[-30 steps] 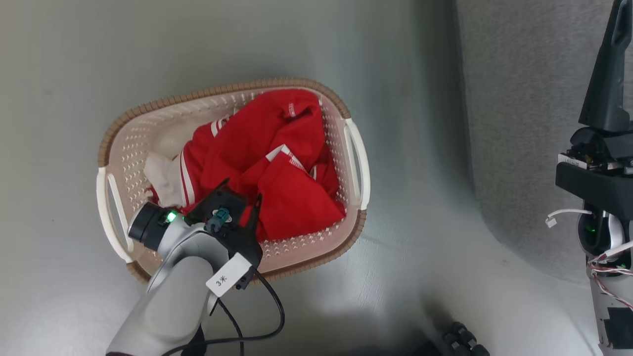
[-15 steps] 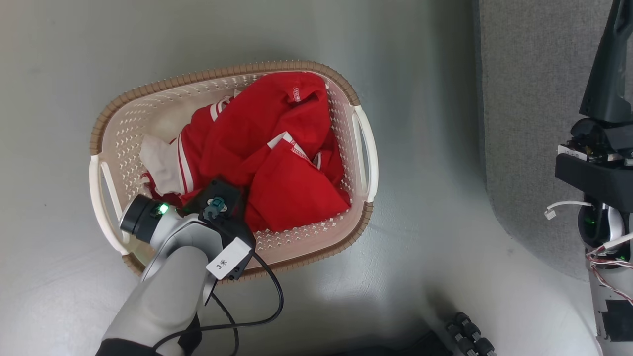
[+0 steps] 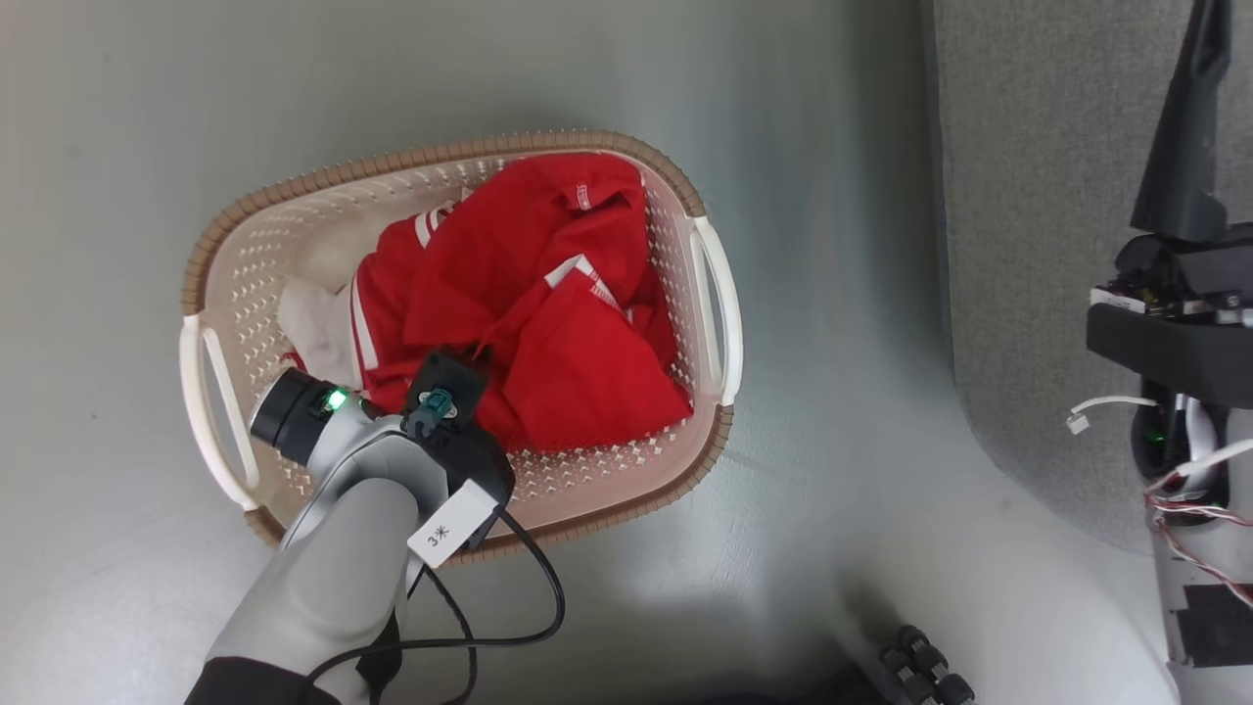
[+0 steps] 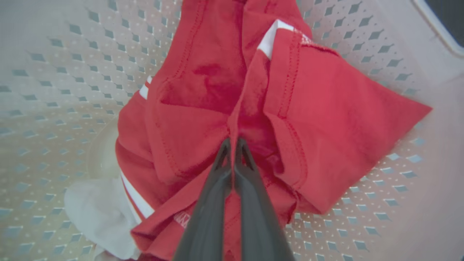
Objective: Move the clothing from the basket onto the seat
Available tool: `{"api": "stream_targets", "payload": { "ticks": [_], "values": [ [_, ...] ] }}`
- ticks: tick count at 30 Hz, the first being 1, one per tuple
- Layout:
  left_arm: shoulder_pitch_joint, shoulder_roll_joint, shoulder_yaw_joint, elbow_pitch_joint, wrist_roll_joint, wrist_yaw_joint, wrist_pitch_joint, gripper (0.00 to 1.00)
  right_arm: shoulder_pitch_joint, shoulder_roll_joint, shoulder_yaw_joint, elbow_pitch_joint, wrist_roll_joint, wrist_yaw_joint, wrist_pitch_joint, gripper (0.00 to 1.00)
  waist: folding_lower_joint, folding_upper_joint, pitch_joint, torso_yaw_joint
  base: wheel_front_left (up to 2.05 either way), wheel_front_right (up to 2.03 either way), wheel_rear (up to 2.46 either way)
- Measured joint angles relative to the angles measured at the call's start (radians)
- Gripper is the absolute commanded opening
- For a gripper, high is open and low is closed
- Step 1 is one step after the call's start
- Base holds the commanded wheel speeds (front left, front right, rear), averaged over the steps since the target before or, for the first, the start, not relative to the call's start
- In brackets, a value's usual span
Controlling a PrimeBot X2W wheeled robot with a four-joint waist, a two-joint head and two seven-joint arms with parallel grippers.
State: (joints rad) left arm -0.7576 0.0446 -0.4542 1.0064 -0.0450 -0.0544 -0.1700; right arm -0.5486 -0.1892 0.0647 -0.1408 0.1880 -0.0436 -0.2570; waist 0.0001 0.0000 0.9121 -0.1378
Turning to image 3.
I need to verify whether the beige laundry basket brown rim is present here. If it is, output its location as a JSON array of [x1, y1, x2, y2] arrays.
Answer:
[[179, 129, 745, 567]]

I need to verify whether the white cable with connector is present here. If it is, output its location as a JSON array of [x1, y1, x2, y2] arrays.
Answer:
[[1065, 395, 1161, 436]]

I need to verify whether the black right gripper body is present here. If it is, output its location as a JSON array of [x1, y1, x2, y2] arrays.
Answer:
[[1091, 223, 1253, 324]]

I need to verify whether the grey carpet mat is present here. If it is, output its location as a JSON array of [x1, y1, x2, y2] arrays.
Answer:
[[925, 0, 1253, 554]]

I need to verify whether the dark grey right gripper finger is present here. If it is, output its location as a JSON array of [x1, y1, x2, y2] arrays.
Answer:
[[1131, 0, 1236, 244]]

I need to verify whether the white cable label tag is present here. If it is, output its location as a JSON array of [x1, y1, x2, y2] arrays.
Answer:
[[406, 478, 498, 569]]

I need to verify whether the red garment with white stripes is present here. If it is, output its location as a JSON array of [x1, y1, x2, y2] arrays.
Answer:
[[349, 152, 694, 453]]

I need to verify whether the black camera cable with plug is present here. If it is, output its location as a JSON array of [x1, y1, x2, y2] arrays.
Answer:
[[308, 429, 567, 705]]

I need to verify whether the red and white wire bundle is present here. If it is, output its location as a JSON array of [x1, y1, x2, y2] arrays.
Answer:
[[1143, 470, 1253, 610]]

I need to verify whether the thin black cable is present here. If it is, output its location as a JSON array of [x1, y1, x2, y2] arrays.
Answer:
[[419, 568, 481, 705]]

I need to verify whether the white cloth garment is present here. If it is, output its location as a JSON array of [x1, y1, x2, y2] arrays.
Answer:
[[277, 277, 363, 391]]

